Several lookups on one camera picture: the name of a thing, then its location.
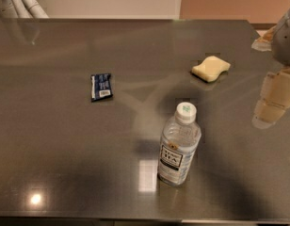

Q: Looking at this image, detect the blue snack wrapper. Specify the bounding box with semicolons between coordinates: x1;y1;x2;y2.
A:
90;73;113;102

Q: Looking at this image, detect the yellow sponge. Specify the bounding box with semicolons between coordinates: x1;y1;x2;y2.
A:
191;56;231;83

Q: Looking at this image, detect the clear plastic tea bottle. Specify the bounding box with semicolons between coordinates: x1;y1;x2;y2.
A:
157;102;201;186

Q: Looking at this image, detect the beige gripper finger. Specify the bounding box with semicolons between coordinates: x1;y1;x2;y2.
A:
252;67;290;129
251;27;275;52

